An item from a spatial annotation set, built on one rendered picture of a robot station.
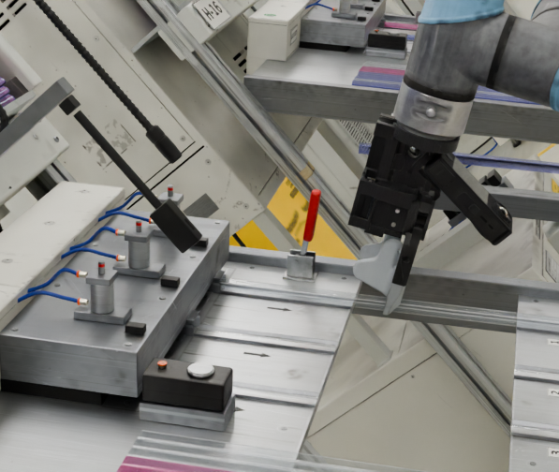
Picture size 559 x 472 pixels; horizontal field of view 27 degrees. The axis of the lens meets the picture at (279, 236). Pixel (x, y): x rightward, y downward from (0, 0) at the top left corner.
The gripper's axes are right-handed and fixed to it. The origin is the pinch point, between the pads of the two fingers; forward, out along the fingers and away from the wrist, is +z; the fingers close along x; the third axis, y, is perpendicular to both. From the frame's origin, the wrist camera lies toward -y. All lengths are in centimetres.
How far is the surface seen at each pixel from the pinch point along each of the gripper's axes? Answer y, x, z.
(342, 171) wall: 47, -524, 177
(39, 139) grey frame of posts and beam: 46.0, -8.5, -3.0
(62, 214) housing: 38.1, 2.7, 0.3
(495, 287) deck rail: -10.5, -8.0, -1.6
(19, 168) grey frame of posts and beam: 45.0, -0.4, -2.3
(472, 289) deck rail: -8.1, -8.0, -0.5
